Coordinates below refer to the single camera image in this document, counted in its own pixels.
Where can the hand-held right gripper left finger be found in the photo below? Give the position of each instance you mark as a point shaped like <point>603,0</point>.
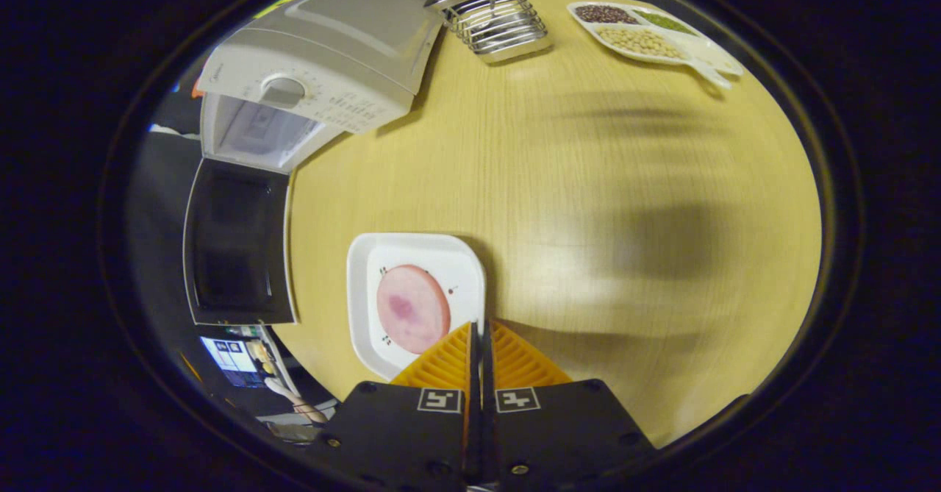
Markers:
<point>397,433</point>

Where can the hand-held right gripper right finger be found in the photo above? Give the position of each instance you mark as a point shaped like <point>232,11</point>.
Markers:
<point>566,433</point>

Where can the pink ham slice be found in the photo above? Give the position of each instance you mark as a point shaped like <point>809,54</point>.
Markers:
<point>412,308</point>

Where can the white square plate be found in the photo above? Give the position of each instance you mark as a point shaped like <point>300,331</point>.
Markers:
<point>364,286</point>

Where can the white microwave oven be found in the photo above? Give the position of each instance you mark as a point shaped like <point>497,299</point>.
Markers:
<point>345,36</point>

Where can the blue white display board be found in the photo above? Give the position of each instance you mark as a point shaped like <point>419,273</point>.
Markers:
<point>231,359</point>

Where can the white divided bean dish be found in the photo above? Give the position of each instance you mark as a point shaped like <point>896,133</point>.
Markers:
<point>639,40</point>

